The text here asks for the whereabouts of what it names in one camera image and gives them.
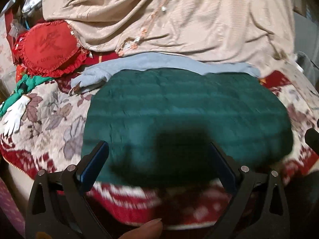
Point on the white glove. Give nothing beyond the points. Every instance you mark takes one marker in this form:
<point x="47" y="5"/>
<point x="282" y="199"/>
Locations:
<point x="17" y="114"/>

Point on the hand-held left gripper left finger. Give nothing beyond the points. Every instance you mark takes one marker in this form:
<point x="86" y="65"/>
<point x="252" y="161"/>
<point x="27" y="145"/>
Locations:
<point x="96" y="164"/>

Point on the person's left hand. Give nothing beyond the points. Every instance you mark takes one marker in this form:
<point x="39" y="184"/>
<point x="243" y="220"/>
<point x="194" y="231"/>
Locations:
<point x="144" y="230"/>

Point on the beige cloth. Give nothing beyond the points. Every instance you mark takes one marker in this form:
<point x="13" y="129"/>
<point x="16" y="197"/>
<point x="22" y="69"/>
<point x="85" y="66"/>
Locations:
<point x="199" y="17"/>

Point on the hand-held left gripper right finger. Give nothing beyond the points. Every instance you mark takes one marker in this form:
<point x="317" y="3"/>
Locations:
<point x="224" y="171"/>

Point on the light blue garment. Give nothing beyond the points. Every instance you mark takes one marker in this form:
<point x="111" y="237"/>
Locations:
<point x="149" y="62"/>

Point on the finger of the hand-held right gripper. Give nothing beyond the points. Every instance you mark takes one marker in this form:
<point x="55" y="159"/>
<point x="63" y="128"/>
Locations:
<point x="312" y="138"/>

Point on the red heart-shaped pillow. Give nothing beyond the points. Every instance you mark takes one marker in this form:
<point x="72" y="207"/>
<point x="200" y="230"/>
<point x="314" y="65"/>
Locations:
<point x="49" y="47"/>

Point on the green cloth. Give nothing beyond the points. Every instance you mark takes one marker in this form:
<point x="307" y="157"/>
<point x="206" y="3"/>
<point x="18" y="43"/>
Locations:
<point x="37" y="79"/>

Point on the floral red blanket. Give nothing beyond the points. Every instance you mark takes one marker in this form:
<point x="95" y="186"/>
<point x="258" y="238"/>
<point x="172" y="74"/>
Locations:
<point x="49" y="114"/>

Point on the teal garment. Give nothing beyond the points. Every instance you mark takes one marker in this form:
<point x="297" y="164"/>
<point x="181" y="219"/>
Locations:
<point x="174" y="104"/>

